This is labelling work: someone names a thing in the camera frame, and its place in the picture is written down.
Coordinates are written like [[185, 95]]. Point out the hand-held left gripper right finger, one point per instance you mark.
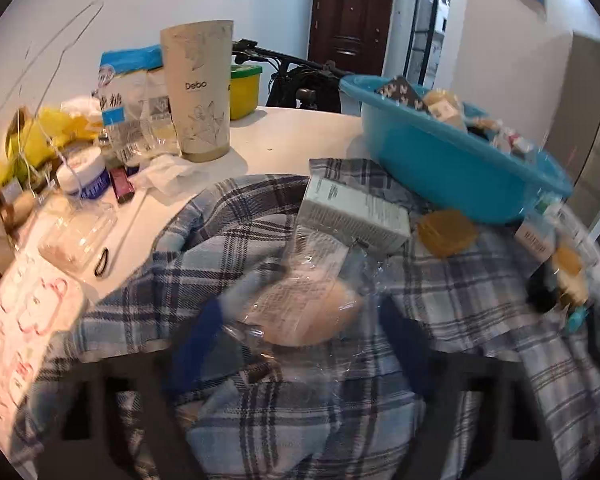
[[405, 345]]

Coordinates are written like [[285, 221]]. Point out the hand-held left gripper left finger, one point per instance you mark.
[[195, 345]]

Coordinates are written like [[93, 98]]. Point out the clear bag with beige puff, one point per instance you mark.
[[310, 310]]

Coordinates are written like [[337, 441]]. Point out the teal cream tube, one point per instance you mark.
[[578, 320]]

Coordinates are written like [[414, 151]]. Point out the blue plastic basin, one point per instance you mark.
[[430, 160]]

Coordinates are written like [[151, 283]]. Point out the blue plaid shirt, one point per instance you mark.
[[230, 270]]

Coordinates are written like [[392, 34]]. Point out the amber plastic box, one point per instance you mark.
[[447, 232]]

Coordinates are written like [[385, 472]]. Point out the white green carton box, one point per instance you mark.
[[350, 215]]

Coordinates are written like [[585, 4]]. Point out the clear plastic box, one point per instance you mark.
[[77, 232]]

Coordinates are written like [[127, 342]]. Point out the white slim box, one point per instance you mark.
[[535, 241]]

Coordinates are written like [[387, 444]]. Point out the bear print sheet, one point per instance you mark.
[[25, 340]]

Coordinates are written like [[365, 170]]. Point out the crumpled white tissue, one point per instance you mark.
[[172, 174]]

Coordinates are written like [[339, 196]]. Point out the dark red lipstick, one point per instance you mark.
[[121, 185]]

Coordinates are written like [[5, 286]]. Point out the wrapped yellow soap bar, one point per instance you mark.
[[567, 261]]

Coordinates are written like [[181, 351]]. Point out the white jar with blue label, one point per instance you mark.
[[82, 177]]

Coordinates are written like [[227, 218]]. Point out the clear labelled bag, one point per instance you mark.
[[160, 120]]

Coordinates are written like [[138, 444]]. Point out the red white box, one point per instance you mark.
[[521, 146]]

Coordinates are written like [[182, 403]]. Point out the small beige box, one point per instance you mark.
[[445, 109]]

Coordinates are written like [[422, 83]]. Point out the beige floral tumbler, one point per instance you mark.
[[200, 95]]

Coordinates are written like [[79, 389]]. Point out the blue white sugar bag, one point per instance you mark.
[[122, 105]]

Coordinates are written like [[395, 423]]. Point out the black floral patterned box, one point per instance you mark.
[[402, 94]]

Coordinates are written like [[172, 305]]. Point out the yellow tub with green lid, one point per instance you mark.
[[244, 92]]

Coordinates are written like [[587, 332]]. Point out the yellow plastic bag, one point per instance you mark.
[[32, 142]]

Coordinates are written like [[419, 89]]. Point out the champagne refrigerator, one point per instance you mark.
[[587, 120]]

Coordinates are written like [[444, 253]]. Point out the black bicycle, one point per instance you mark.
[[280, 57]]

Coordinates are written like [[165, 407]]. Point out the black framed glass door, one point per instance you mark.
[[427, 25]]

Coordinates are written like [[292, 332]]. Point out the dark brown door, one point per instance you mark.
[[350, 20]]

